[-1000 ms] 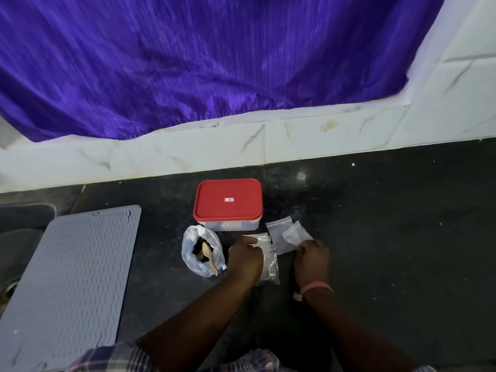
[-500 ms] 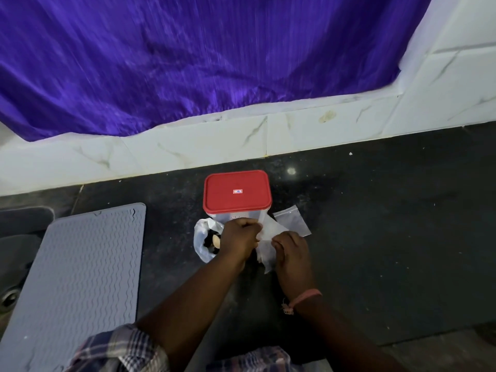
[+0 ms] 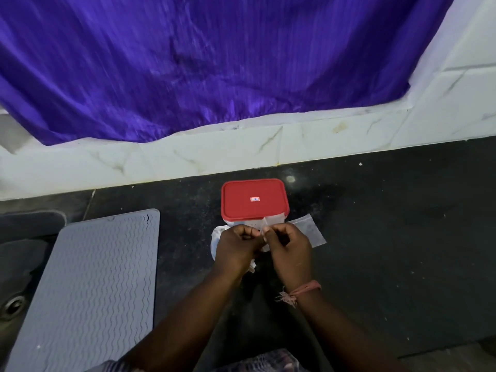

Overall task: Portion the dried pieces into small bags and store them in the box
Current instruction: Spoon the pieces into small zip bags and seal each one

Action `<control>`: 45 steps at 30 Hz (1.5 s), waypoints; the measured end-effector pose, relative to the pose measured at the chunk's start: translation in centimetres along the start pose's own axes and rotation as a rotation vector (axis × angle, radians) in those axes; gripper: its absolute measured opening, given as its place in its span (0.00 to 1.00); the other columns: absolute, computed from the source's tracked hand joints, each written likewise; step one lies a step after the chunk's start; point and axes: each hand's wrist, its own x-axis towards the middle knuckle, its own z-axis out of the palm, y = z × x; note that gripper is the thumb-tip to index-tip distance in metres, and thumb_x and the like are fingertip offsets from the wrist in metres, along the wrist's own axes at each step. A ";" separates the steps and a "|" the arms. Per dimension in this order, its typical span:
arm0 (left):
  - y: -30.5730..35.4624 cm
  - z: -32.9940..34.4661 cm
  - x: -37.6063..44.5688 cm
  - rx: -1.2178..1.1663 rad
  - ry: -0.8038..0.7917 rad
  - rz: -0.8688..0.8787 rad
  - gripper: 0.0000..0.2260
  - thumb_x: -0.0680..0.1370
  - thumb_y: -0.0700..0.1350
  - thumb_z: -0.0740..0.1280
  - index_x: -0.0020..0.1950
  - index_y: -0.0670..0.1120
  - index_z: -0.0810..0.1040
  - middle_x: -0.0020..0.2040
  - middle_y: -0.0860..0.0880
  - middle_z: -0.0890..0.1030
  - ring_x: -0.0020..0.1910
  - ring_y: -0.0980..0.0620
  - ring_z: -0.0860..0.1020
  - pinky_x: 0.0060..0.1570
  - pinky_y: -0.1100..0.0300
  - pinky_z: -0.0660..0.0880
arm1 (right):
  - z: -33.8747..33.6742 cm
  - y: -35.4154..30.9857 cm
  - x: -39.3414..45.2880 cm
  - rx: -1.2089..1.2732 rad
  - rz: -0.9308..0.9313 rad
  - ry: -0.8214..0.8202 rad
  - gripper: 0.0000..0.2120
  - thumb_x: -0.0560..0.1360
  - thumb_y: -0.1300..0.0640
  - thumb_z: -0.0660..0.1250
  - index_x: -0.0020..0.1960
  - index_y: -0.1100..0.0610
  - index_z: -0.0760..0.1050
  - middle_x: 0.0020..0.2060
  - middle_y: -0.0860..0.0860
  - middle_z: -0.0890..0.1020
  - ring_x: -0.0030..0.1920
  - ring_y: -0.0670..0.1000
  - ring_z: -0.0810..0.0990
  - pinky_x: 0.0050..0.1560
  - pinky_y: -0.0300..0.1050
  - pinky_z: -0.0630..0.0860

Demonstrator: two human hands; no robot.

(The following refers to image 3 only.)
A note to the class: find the pink thread wristband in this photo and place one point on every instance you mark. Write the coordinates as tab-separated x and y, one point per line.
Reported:
296	292

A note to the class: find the clear plastic bag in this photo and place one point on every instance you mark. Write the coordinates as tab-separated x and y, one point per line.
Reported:
310	230

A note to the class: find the person's patterned clothing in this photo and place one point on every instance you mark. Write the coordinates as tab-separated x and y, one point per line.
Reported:
255	362

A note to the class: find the person's right thumb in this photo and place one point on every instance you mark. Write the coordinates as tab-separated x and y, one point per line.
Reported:
267	233

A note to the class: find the purple cloth curtain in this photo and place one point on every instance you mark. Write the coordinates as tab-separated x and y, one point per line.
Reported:
217	61

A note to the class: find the red lidded plastic container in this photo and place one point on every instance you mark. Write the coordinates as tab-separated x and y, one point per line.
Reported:
254	201

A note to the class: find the person's left forearm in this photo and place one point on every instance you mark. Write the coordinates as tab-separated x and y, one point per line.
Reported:
186	325

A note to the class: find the person's right hand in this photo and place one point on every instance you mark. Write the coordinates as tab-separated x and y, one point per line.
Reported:
292	255

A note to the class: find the person's right forearm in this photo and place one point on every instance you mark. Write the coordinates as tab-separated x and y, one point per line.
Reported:
341	333

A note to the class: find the grey wavy silicone mat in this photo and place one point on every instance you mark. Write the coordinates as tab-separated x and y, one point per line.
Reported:
91	290

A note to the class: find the person's left hand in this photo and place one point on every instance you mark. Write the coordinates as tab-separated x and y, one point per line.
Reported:
233	252

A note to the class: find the steel sink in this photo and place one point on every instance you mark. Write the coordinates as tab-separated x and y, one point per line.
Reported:
19	275

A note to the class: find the person's left fingers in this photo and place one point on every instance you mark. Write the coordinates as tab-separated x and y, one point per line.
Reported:
248	232

